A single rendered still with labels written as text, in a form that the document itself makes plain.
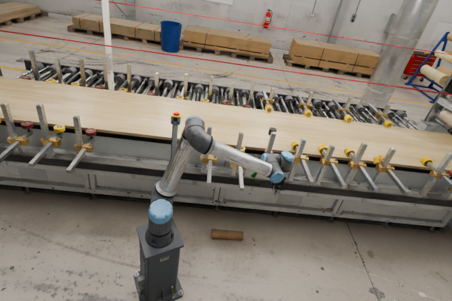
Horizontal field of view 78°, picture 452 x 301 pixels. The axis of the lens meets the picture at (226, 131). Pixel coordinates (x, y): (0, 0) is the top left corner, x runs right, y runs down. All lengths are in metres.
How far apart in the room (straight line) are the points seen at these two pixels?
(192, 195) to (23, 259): 1.46
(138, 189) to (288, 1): 7.49
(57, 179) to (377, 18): 9.19
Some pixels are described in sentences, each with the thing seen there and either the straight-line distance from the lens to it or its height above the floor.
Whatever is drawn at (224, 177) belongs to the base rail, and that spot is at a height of 0.70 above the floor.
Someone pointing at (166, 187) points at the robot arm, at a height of 0.93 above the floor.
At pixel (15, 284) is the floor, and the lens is 2.80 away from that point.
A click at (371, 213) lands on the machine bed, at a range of 3.48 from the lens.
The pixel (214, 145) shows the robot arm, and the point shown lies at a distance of 1.55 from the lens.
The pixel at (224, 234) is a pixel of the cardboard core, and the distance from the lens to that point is 2.78.
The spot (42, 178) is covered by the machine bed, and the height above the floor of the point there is 0.22.
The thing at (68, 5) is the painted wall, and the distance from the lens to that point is 10.48.
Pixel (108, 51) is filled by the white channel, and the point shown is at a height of 1.32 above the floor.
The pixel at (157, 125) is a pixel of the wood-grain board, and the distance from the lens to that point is 2.58.
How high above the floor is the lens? 2.23
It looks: 31 degrees down
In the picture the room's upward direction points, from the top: 10 degrees clockwise
